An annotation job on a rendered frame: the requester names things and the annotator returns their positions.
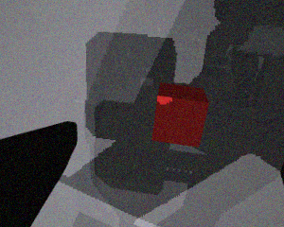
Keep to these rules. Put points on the red block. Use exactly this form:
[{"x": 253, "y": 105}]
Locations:
[{"x": 180, "y": 114}]

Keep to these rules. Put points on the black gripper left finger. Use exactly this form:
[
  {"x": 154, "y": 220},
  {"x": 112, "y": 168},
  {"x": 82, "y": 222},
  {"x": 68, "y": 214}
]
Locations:
[{"x": 31, "y": 164}]

